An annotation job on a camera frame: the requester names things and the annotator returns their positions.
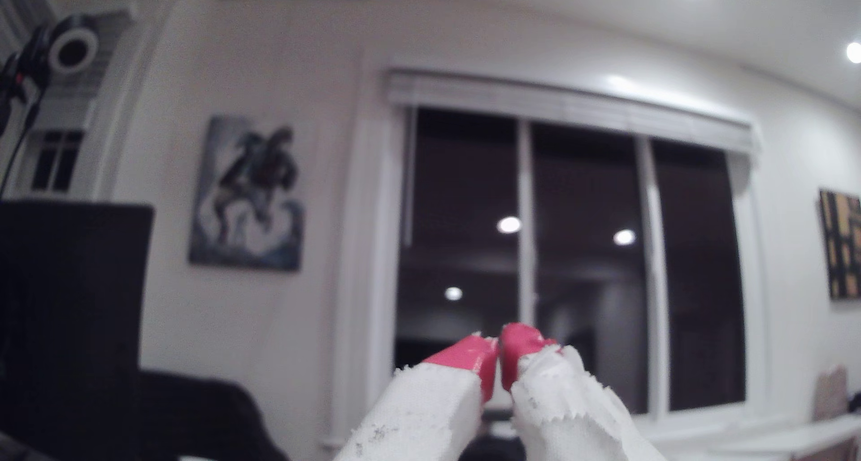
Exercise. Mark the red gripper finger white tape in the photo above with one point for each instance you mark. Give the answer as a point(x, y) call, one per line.
point(572, 420)
point(417, 414)

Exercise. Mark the black sofa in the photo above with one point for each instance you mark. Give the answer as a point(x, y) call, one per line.
point(202, 420)

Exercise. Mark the white shelf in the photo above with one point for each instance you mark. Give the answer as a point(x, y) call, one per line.
point(794, 441)

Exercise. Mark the large dark window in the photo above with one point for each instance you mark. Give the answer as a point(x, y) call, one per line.
point(585, 192)

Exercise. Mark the brown paper bag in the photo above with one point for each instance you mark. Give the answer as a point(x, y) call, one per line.
point(831, 394)

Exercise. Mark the white window blind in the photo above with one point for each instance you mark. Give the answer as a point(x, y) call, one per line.
point(572, 111)

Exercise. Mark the black monitor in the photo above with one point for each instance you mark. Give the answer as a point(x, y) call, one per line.
point(67, 326)

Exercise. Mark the small dark paned window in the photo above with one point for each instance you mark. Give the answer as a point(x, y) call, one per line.
point(57, 159)

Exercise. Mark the round ceiling light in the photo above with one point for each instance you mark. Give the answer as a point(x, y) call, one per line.
point(854, 53)

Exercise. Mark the blue figure wall painting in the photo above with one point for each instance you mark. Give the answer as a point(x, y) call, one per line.
point(245, 192)

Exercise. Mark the black yellow wall painting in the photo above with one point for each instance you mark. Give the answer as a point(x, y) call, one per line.
point(841, 246)

